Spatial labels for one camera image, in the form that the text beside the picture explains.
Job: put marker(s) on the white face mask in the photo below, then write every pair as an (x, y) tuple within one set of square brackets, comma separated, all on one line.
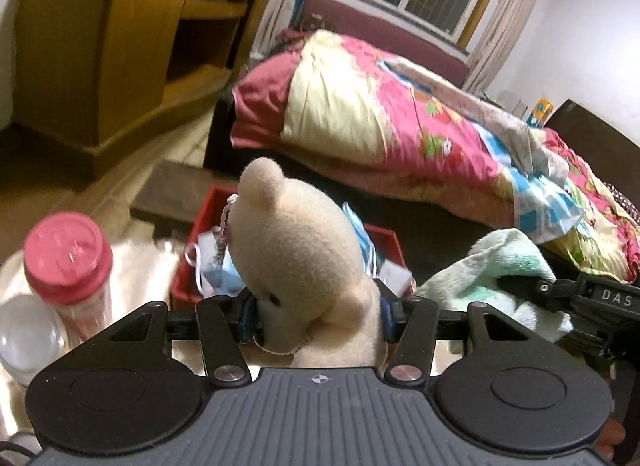
[(207, 256)]

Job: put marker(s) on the beige teddy bear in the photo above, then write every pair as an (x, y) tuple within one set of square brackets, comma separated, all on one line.
[(300, 266)]

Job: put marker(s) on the dark wooden furniture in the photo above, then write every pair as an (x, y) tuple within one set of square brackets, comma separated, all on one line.
[(595, 123)]

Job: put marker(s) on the dark wooden board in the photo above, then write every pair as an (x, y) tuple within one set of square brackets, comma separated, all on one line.
[(170, 191)]

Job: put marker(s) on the pink lid plastic jar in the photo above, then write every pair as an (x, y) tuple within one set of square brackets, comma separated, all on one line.
[(70, 266)]

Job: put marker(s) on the clear round lid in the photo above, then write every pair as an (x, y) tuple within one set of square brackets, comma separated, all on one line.
[(27, 338)]

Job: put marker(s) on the yellow carton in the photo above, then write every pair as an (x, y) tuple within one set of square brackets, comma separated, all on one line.
[(541, 113)]

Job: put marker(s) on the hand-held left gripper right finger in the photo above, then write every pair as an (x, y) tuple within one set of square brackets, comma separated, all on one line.
[(386, 318)]

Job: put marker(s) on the dark red bed headboard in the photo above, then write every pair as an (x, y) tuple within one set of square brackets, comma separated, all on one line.
[(380, 30)]

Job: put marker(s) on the blue face mask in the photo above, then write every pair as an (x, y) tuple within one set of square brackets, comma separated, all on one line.
[(362, 246)]

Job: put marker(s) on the red storage box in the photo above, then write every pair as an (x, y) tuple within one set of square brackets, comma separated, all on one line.
[(185, 291)]

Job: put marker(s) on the mint green towel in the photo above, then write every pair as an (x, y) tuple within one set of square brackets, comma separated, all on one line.
[(465, 281)]

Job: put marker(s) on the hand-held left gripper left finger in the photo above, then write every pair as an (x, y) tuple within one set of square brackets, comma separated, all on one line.
[(246, 318)]

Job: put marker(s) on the pink patterned quilt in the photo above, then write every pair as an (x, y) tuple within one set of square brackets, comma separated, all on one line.
[(400, 110)]

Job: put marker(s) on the wooden cabinet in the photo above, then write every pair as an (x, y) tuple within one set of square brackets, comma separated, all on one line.
[(115, 45)]

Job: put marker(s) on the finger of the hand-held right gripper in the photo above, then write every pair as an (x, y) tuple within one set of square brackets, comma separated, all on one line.
[(540, 288)]

